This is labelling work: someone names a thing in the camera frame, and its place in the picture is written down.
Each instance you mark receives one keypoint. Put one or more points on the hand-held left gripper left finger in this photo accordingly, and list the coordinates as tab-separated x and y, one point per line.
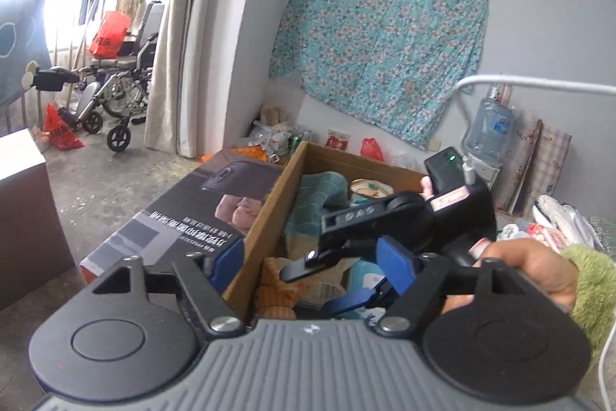
230	259

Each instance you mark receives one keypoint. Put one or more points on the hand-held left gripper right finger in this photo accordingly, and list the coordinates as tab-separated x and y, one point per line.
394	264

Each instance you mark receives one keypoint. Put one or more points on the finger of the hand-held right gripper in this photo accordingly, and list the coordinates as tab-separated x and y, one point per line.
313	259
351	300

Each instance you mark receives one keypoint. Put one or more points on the brown cardboard box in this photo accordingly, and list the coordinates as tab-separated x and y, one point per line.
269	218

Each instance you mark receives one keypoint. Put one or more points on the person's right hand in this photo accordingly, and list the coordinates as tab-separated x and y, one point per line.
539	266

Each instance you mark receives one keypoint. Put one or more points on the light blue packet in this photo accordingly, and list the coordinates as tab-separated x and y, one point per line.
363	278

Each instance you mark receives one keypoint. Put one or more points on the orange plush toy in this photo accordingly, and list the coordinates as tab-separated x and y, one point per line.
279	290

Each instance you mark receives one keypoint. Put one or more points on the teal towel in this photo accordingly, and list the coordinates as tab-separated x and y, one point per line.
315	204

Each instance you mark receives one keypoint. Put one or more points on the suitcase printed carton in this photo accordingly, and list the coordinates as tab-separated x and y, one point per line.
183	209

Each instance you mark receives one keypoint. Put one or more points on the white water dispenser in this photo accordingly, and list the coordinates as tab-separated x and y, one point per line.
483	172

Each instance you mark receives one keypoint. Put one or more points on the small red bag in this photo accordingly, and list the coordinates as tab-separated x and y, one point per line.
338	139
373	148

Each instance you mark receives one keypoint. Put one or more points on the blue water bottle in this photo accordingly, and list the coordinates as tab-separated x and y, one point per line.
491	127

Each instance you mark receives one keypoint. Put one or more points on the pile of plastic bottles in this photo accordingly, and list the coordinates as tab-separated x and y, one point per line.
279	136

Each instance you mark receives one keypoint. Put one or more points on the plaid folded mat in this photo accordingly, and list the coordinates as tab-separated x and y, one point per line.
553	165

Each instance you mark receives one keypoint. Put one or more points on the brown and white cabinet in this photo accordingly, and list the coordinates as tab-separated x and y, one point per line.
26	218

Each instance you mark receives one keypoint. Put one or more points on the red plastic bag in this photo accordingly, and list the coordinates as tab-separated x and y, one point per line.
110	35
60	131

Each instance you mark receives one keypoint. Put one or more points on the wheelchair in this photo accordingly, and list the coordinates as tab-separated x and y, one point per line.
120	74

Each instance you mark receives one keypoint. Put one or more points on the beige curtain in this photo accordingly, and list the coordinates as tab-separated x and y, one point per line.
192	30

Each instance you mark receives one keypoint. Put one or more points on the dark hanging blanket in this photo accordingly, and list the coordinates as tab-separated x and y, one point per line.
19	50

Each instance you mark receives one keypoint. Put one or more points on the teal floral wall cloth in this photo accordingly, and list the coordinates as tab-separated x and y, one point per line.
380	40

